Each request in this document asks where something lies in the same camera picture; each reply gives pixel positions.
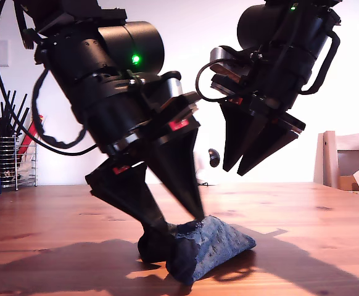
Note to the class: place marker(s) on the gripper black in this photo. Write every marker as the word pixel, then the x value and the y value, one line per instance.
pixel 275 86
pixel 118 123

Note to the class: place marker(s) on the grey navy argyle sock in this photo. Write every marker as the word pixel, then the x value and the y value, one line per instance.
pixel 225 243
pixel 155 249

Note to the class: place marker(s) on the wooden chair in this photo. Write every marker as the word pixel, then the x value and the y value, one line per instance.
pixel 329 160

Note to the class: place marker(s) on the white paper packet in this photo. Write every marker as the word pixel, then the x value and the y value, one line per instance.
pixel 26 165

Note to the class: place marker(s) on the red white packet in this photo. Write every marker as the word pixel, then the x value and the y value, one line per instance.
pixel 27 142

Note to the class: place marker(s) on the black stick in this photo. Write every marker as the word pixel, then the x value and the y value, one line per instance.
pixel 12 108
pixel 20 109
pixel 6 108

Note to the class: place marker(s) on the white round security camera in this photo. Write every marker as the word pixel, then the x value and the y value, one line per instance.
pixel 214 157

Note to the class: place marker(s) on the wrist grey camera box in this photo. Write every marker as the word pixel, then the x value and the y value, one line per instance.
pixel 225 68
pixel 173 87

